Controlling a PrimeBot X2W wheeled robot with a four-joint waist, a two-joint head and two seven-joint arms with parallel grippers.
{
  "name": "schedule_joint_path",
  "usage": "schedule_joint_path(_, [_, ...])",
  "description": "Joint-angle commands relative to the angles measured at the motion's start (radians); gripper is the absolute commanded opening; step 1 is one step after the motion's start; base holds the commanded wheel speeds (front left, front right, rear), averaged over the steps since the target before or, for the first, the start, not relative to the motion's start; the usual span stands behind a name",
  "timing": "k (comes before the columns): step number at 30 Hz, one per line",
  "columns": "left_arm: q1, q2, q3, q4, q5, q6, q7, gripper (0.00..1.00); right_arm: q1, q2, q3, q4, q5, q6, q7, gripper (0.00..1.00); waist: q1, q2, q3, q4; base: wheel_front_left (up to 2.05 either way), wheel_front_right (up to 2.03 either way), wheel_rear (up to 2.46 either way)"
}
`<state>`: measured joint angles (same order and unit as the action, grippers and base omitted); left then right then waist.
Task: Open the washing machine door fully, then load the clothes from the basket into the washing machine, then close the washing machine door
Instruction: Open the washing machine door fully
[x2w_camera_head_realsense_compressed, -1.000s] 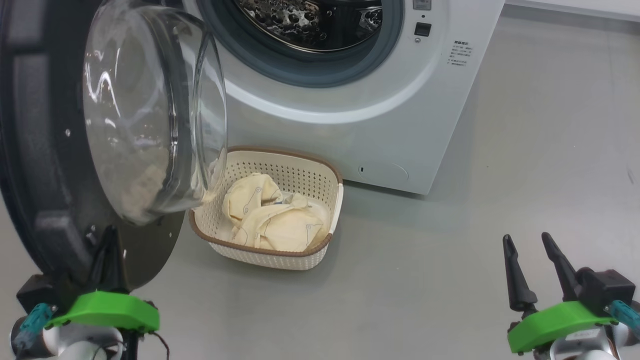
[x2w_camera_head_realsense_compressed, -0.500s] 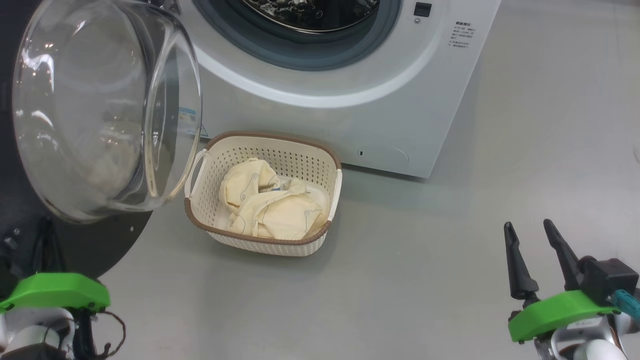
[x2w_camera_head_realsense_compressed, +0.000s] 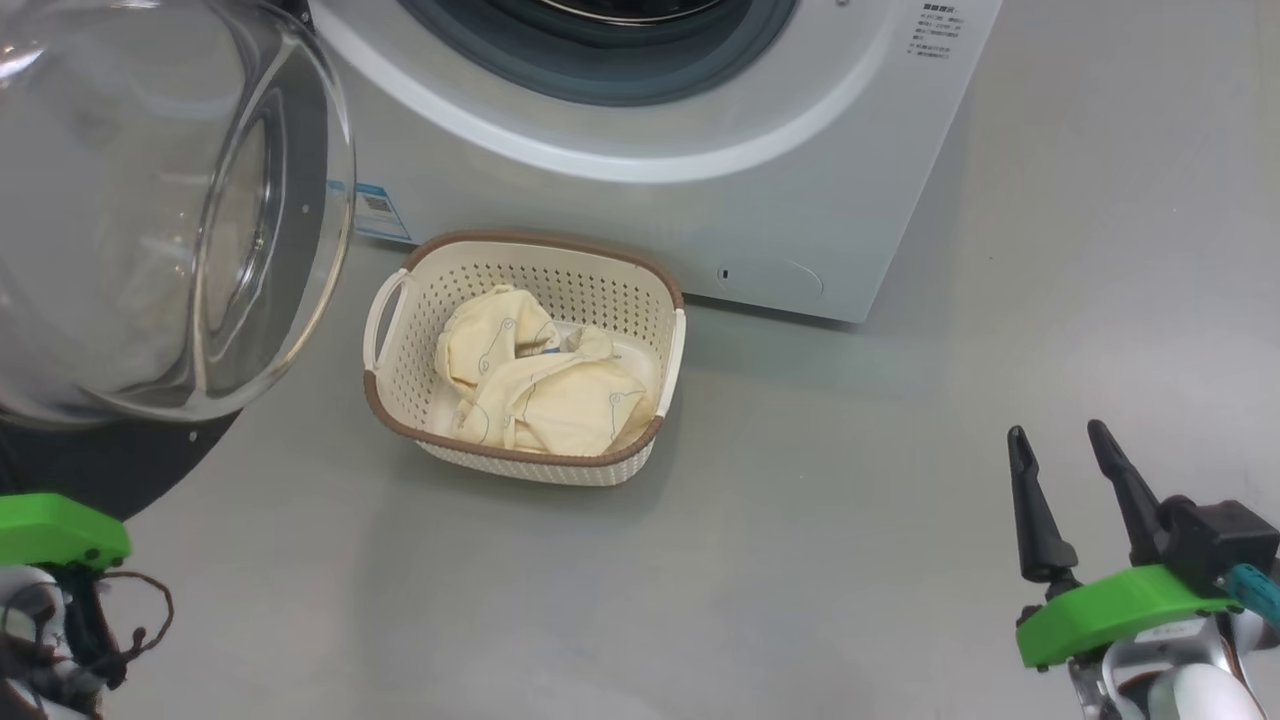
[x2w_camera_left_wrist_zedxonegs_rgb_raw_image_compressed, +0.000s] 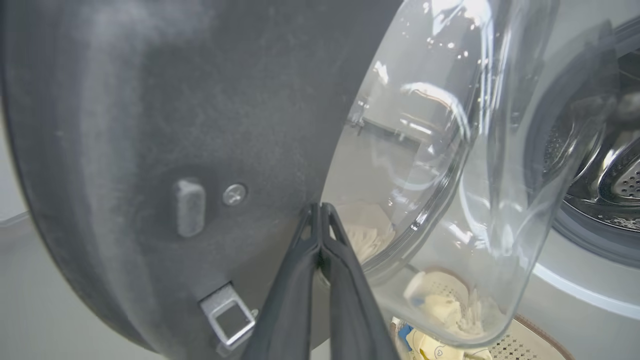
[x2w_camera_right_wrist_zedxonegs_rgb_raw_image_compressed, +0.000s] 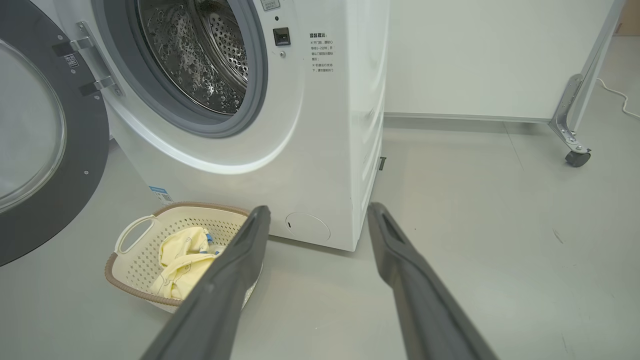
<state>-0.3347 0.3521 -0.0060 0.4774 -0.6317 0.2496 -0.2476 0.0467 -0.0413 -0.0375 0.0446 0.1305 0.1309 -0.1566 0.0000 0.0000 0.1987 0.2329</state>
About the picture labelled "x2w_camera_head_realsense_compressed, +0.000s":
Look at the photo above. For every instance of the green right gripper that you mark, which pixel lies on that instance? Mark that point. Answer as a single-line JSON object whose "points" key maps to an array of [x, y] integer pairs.
{"points": [[1120, 610]]}

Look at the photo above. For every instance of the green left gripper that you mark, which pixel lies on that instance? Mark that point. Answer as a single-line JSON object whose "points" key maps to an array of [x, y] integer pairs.
{"points": [[60, 530]]}

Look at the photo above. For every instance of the washing machine glass door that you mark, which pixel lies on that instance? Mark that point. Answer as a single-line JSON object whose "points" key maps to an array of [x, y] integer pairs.
{"points": [[100, 200]]}

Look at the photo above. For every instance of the white front-load washing machine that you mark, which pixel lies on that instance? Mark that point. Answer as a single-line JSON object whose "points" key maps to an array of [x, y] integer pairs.
{"points": [[600, 210]]}

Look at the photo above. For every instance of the white drain filter flap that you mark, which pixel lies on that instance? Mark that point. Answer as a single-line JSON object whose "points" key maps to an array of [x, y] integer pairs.
{"points": [[770, 277]]}

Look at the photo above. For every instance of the blue energy label sticker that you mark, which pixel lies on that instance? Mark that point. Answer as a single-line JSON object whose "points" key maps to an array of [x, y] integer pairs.
{"points": [[375, 210]]}

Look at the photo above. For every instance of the cream perforated laundry basket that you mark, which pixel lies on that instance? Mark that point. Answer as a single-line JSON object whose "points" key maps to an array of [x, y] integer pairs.
{"points": [[540, 470]]}

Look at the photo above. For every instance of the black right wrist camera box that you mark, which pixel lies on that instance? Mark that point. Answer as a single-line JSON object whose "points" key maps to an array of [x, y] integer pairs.
{"points": [[1220, 540]]}

